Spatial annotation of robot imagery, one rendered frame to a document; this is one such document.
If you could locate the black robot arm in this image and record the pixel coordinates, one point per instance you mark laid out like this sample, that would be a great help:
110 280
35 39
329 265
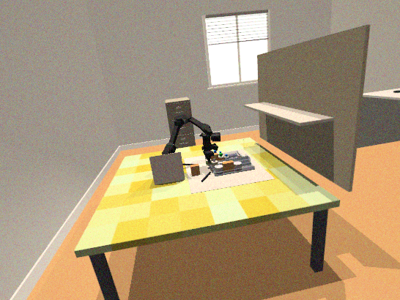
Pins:
206 133

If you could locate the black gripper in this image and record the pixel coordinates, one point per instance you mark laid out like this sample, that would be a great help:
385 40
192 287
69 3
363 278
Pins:
206 150

